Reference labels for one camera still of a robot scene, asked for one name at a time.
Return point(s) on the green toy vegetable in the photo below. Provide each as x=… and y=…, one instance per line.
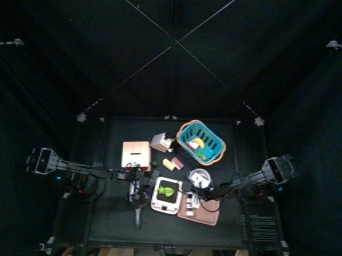
x=200, y=155

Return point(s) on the grey metal frame bracket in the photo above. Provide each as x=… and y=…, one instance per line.
x=80, y=117
x=333, y=44
x=16, y=42
x=259, y=121

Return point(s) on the pink toy block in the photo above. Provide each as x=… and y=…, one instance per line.
x=178, y=163

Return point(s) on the black panel with white print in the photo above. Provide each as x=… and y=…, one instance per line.
x=263, y=228

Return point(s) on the small white toy box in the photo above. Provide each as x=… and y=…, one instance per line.
x=162, y=142

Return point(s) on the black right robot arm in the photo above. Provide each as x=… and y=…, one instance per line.
x=262, y=174

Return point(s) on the yellow toy block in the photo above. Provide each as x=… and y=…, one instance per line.
x=168, y=164

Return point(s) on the teal basket with orange rim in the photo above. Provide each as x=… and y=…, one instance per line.
x=200, y=142

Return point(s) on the yellow toy banana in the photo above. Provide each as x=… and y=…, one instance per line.
x=200, y=143

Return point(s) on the white tray with green item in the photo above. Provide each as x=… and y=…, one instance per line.
x=166, y=195

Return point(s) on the pink rectangular tray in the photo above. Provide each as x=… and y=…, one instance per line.
x=200, y=210

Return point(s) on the green toy leaf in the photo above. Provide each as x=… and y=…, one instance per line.
x=164, y=191

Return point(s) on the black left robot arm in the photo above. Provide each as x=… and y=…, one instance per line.
x=67, y=165

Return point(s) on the white and red toy food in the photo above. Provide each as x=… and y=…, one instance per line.
x=192, y=145

